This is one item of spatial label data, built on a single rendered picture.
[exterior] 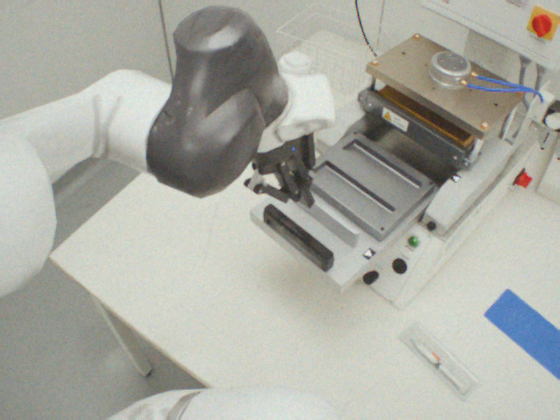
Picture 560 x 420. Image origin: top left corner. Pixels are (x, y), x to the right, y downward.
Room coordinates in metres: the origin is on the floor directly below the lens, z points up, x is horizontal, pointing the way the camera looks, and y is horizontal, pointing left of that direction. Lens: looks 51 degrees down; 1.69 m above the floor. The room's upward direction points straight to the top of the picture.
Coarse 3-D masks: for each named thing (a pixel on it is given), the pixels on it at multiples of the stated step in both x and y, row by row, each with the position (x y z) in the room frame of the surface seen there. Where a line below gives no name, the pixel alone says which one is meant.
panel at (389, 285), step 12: (420, 228) 0.57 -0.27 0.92; (420, 240) 0.55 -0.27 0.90; (384, 252) 0.57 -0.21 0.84; (396, 252) 0.56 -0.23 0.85; (408, 252) 0.55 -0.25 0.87; (420, 252) 0.54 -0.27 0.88; (384, 264) 0.56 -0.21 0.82; (408, 264) 0.54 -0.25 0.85; (360, 276) 0.56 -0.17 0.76; (384, 276) 0.54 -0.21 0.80; (396, 276) 0.53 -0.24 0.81; (408, 276) 0.52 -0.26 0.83; (372, 288) 0.53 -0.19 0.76; (384, 288) 0.52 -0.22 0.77; (396, 288) 0.51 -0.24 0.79
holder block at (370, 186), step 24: (336, 144) 0.72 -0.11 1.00; (360, 144) 0.73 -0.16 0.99; (336, 168) 0.66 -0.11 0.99; (360, 168) 0.66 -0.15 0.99; (384, 168) 0.67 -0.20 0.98; (408, 168) 0.66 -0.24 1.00; (336, 192) 0.60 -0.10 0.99; (360, 192) 0.61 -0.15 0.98; (384, 192) 0.60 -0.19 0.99; (408, 192) 0.61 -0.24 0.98; (360, 216) 0.54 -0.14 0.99; (384, 216) 0.55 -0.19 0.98
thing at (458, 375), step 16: (416, 320) 0.45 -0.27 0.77; (400, 336) 0.42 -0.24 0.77; (416, 336) 0.41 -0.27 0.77; (432, 336) 0.41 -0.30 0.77; (416, 352) 0.38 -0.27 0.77; (432, 352) 0.38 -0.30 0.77; (448, 352) 0.38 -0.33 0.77; (448, 368) 0.34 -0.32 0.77; (464, 368) 0.34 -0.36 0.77; (464, 384) 0.31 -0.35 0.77; (480, 384) 0.31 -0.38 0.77
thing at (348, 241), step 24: (312, 192) 0.62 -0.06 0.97; (432, 192) 0.62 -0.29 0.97; (288, 216) 0.56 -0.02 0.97; (312, 216) 0.56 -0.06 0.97; (336, 216) 0.53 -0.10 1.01; (408, 216) 0.56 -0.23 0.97; (288, 240) 0.51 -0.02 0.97; (336, 240) 0.51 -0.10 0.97; (360, 240) 0.51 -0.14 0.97; (384, 240) 0.51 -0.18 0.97; (312, 264) 0.46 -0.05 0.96; (336, 264) 0.46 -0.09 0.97; (360, 264) 0.46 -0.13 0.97; (336, 288) 0.42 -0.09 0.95
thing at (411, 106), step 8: (384, 88) 0.82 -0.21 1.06; (392, 88) 0.82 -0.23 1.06; (384, 96) 0.80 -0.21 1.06; (392, 96) 0.79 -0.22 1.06; (400, 96) 0.79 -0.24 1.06; (400, 104) 0.77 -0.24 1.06; (408, 104) 0.77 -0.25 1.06; (416, 104) 0.77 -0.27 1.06; (408, 112) 0.75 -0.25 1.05; (416, 112) 0.74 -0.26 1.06; (424, 112) 0.75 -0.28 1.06; (432, 112) 0.75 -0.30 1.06; (424, 120) 0.73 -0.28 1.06; (432, 120) 0.72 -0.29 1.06; (440, 120) 0.72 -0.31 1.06; (440, 128) 0.70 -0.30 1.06; (448, 128) 0.70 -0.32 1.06; (456, 128) 0.70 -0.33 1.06; (448, 136) 0.69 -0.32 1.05; (456, 136) 0.68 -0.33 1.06; (464, 136) 0.68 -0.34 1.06; (472, 136) 0.69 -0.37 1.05; (464, 144) 0.67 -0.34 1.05; (472, 144) 0.70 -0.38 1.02
